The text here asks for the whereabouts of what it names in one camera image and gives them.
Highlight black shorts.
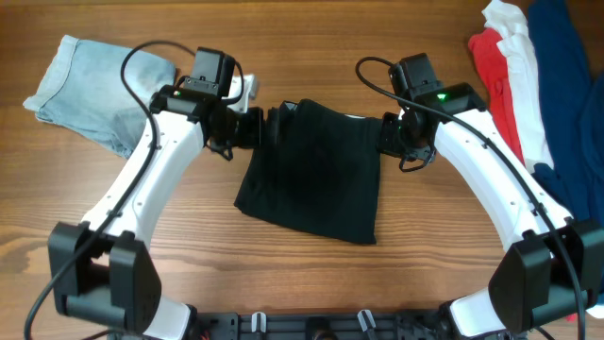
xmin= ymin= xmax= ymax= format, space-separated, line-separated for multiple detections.
xmin=234 ymin=99 xmax=381 ymax=245

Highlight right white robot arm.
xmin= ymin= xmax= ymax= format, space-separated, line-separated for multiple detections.
xmin=378 ymin=80 xmax=603 ymax=339

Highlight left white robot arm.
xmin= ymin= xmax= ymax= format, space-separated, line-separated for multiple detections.
xmin=48 ymin=76 xmax=263 ymax=339

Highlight red cloth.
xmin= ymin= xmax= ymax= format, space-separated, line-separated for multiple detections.
xmin=468 ymin=28 xmax=524 ymax=162

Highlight folded light blue denim shorts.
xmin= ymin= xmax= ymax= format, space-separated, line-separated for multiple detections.
xmin=23 ymin=35 xmax=146 ymax=159

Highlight white cloth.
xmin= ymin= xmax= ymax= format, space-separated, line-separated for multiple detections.
xmin=481 ymin=0 xmax=604 ymax=318

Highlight navy blue garment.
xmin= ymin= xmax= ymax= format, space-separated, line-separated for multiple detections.
xmin=528 ymin=0 xmax=603 ymax=224

